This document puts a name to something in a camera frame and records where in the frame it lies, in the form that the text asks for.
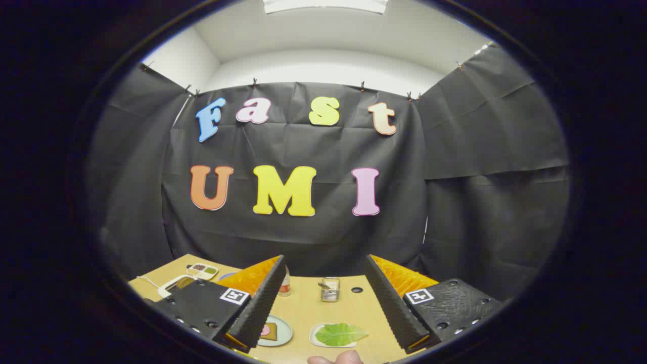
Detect white divided condiment tray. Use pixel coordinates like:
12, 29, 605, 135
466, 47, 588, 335
186, 263, 219, 281

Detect black backdrop cloth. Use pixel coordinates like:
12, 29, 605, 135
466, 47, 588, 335
86, 43, 572, 304

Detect metal wire utensil holder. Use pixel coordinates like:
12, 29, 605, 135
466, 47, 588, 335
318, 277, 341, 303

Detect ceiling light panel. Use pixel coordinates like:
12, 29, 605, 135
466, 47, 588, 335
263, 0, 389, 15

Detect white toaster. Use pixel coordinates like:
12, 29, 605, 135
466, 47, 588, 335
158, 275, 199, 299

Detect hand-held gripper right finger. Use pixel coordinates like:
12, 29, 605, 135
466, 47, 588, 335
365, 254, 504, 354

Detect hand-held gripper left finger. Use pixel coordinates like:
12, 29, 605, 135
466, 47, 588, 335
144, 254, 287, 353

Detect green lettuce leaf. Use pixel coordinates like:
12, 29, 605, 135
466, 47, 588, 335
315, 324, 369, 347

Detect light green round plate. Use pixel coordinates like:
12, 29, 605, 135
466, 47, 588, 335
257, 314, 294, 347

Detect white square plate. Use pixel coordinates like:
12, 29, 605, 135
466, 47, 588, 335
309, 323, 357, 348

